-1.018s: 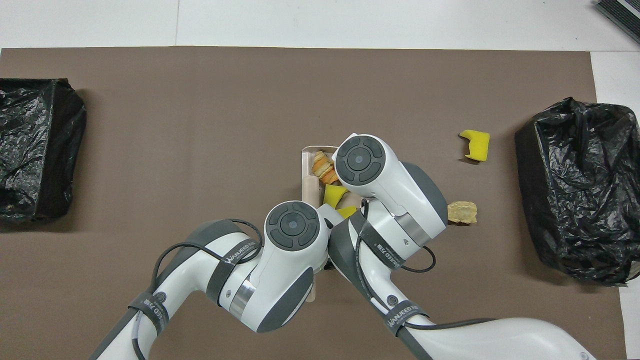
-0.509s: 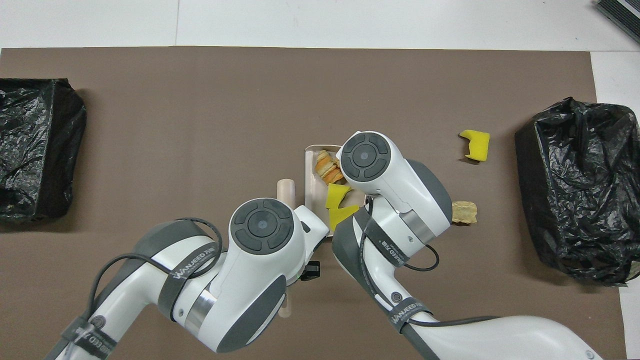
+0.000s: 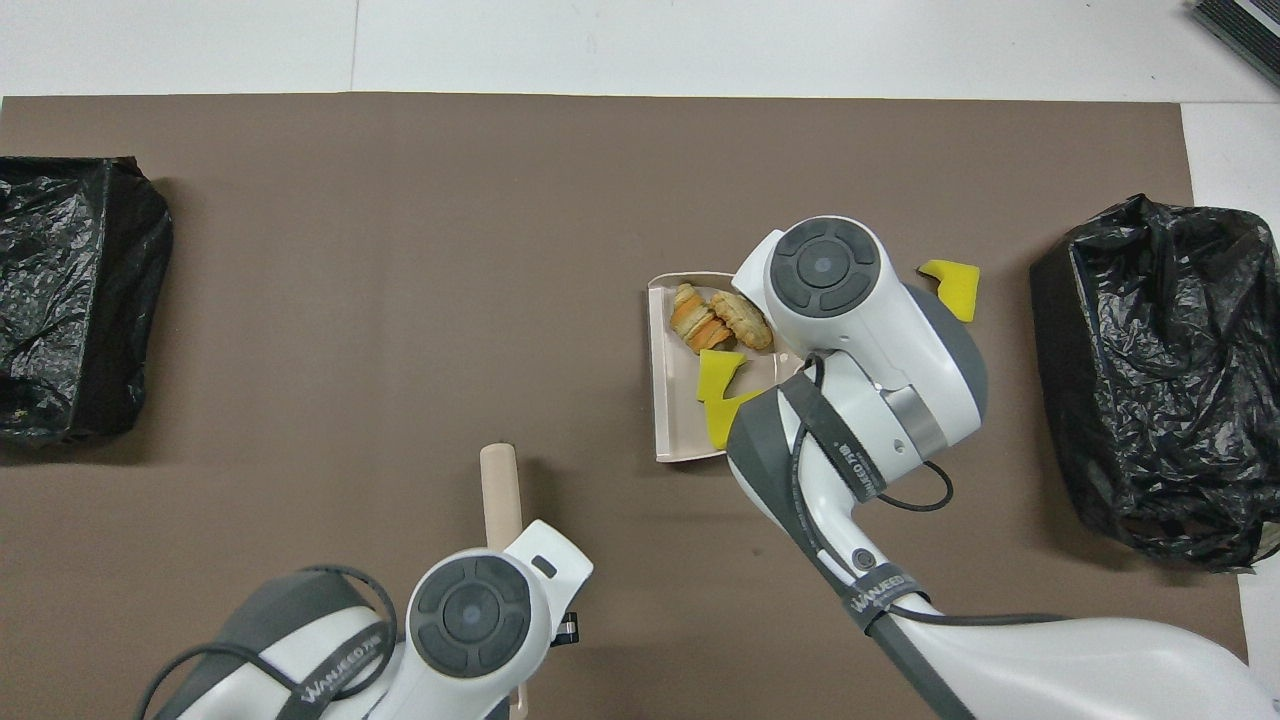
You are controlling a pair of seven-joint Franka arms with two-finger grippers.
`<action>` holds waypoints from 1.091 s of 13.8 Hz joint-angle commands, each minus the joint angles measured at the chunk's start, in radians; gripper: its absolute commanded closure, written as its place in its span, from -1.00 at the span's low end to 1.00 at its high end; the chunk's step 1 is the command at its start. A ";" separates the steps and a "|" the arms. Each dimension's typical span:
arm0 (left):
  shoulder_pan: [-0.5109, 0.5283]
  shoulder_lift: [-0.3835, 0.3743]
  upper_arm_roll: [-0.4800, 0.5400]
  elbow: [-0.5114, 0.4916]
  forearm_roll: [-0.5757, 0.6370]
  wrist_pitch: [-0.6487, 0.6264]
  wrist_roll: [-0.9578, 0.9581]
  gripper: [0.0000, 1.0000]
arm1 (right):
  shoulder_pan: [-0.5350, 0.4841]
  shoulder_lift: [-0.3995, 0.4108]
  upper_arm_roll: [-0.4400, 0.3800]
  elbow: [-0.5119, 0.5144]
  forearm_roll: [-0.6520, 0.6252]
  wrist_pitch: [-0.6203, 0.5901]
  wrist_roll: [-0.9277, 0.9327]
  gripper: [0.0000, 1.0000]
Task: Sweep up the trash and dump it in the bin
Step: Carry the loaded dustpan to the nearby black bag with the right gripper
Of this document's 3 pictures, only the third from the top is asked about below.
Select brown table mat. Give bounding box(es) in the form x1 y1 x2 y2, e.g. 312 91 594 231
0 93 1256 720

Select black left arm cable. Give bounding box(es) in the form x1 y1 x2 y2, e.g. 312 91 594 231
135 565 399 720

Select beige hand brush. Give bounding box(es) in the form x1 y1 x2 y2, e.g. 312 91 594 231
480 443 529 720

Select dark striped device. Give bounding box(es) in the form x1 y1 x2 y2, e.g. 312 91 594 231
1190 0 1280 91

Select boxy bin with black bag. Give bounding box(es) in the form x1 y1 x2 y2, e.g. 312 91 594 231
0 155 174 448

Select yellow notched sponge piece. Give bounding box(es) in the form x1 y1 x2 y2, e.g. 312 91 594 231
918 259 981 323

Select yellow wedge sponge piece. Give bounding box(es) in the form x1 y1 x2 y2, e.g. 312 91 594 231
697 349 748 403

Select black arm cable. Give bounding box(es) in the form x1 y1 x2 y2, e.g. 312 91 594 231
135 565 399 720
790 355 1071 629

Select beige plastic dustpan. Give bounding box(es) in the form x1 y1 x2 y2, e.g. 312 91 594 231
647 272 801 463

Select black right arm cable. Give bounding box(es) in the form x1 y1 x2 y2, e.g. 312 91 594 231
790 355 1071 629

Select yellow curved sponge piece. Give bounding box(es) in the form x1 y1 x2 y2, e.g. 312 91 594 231
705 390 766 451

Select pale crusty bread chunk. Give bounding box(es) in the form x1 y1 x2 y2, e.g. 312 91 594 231
710 289 774 351

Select striped croissant piece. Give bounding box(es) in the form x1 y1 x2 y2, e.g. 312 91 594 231
670 283 736 354

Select open bin with crumpled black bag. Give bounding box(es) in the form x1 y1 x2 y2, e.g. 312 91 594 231
1030 193 1280 573

